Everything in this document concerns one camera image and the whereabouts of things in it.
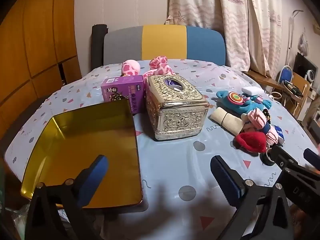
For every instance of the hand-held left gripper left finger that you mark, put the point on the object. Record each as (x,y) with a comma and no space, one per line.
(96,175)

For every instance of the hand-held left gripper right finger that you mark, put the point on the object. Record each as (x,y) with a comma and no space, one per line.
(225,180)

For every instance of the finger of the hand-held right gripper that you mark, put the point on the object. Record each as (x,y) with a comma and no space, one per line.
(280,156)
(312,156)

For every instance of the pink sock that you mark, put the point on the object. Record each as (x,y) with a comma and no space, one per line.
(272,137)
(257,118)

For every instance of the blue tissue pack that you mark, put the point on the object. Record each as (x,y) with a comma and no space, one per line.
(278,133)

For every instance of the red felt hat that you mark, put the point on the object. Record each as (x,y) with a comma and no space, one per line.
(252,141)

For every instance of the gold metal tray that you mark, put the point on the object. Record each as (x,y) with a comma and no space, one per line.
(100,135)

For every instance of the cream sock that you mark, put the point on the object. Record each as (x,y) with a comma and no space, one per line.
(225,120)

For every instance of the blue plush toy with lollipop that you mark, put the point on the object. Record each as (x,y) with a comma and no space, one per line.
(240,108)

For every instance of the small white case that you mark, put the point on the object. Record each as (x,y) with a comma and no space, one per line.
(252,91)

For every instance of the silver embossed tissue box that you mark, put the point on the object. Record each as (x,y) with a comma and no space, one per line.
(175,120)

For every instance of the wooden desk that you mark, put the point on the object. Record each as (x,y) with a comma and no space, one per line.
(262,80)

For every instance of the blue folding chair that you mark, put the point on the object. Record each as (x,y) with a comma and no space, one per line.
(285,74)

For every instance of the purple cardboard box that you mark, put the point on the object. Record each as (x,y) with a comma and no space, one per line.
(120,85)

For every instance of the pink spotted plush toy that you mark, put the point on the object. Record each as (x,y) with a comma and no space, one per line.
(162,66)

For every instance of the black rolled mat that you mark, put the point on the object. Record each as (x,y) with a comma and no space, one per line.
(98,45)

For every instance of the wooden wardrobe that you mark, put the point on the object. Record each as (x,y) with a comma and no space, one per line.
(37,42)

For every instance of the grey yellow blue chair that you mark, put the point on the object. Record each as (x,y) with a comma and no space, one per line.
(162,42)

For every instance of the pale printed curtain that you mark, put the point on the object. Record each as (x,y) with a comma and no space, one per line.
(225,17)

